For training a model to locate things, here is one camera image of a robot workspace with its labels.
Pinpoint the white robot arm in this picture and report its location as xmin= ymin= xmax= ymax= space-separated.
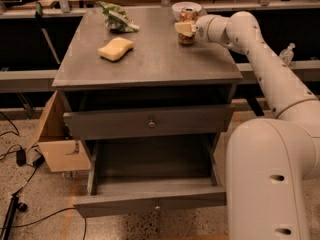
xmin=175 ymin=11 xmax=320 ymax=240

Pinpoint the clear sanitizer bottle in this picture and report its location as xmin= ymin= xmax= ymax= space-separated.
xmin=279 ymin=43 xmax=295 ymax=65

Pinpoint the cardboard box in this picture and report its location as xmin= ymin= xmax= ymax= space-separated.
xmin=26 ymin=92 xmax=91 ymax=172

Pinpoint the white ceramic bowl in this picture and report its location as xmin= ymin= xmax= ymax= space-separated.
xmin=172 ymin=2 xmax=202 ymax=21

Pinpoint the grey open middle drawer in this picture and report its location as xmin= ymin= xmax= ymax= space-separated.
xmin=74 ymin=136 xmax=226 ymax=218

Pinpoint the orange soda can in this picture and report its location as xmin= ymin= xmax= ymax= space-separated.
xmin=178 ymin=8 xmax=198 ymax=45

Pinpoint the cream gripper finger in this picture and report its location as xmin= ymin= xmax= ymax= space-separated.
xmin=174 ymin=21 xmax=196 ymax=37

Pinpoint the grey top drawer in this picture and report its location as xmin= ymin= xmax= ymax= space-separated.
xmin=63 ymin=104 xmax=234 ymax=140

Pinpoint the black power adapter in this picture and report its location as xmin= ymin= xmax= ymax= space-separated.
xmin=16 ymin=149 xmax=26 ymax=167

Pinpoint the green chip bag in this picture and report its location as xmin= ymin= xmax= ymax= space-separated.
xmin=97 ymin=1 xmax=140 ymax=33

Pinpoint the black floor cable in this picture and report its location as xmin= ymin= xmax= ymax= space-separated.
xmin=0 ymin=111 xmax=88 ymax=240

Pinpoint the yellow sponge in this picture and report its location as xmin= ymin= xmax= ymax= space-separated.
xmin=98 ymin=37 xmax=134 ymax=61

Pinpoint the black stand base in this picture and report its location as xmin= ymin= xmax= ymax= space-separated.
xmin=0 ymin=195 xmax=28 ymax=240

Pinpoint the grey wooden drawer cabinet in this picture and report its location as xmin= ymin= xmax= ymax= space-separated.
xmin=52 ymin=6 xmax=243 ymax=142

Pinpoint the grey metal rail left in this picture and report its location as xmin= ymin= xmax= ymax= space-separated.
xmin=0 ymin=70 xmax=57 ymax=93

